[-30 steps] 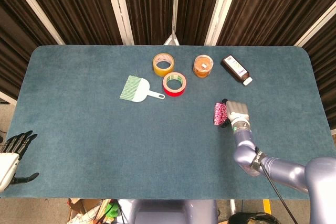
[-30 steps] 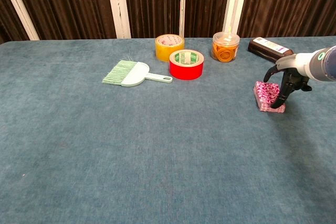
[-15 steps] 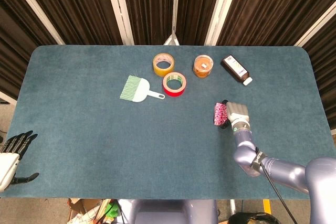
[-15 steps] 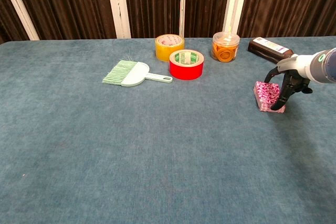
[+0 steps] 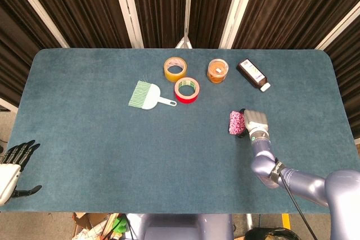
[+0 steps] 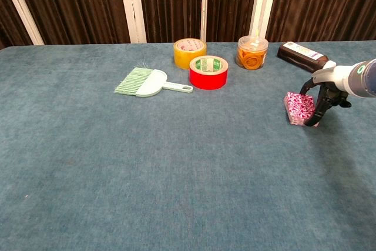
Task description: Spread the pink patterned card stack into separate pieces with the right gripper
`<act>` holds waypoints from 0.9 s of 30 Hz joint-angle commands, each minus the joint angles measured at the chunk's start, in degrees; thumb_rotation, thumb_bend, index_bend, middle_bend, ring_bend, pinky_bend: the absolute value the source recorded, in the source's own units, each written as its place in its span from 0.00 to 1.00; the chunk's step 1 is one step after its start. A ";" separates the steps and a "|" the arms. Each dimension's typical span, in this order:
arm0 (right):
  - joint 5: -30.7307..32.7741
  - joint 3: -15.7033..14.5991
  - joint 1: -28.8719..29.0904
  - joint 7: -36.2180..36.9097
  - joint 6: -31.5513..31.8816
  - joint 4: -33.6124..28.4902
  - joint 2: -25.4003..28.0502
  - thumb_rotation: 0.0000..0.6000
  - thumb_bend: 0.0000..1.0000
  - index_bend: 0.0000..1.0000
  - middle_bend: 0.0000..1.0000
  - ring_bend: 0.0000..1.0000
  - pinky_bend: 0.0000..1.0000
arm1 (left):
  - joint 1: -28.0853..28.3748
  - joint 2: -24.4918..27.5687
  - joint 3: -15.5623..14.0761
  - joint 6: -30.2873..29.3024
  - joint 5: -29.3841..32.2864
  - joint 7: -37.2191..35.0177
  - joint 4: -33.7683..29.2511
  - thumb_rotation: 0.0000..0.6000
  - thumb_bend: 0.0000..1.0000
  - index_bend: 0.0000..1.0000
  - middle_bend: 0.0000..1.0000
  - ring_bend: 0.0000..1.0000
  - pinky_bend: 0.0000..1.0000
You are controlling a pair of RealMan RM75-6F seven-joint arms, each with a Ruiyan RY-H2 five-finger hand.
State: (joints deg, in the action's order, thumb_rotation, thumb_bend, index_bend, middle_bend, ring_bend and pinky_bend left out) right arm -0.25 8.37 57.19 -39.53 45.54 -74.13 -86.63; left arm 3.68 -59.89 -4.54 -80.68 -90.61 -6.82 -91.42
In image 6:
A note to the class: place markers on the blue table cloth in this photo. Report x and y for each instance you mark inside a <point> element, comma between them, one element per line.
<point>176,160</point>

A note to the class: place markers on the red tape roll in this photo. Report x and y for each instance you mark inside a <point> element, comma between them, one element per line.
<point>208,79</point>

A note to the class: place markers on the brown pleated curtain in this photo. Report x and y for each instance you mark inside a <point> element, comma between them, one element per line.
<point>73,4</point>

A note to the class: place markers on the pink and red patterned block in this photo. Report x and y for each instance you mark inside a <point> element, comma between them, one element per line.
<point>299,108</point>

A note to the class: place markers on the mint green dust brush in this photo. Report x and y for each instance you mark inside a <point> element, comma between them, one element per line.
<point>149,83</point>

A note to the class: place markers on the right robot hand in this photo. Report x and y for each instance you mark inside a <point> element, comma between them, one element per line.
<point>330,76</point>

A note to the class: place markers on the thin white frame post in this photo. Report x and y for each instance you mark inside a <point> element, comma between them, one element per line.
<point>204,4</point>

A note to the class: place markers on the slanted white frame post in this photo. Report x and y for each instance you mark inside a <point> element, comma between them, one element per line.
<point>20,7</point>

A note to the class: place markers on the clear jar of rubber bands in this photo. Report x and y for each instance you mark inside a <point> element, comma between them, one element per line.
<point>252,57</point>

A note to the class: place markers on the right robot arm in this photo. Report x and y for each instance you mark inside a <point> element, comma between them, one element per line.
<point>362,77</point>

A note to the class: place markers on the wide white frame post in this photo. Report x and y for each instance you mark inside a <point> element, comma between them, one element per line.
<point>132,7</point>
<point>265,1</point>

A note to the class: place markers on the brown bottle white cap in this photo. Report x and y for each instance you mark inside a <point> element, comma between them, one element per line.
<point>299,55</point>

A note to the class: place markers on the yellow clear tape roll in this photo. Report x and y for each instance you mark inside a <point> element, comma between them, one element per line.
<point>182,57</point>

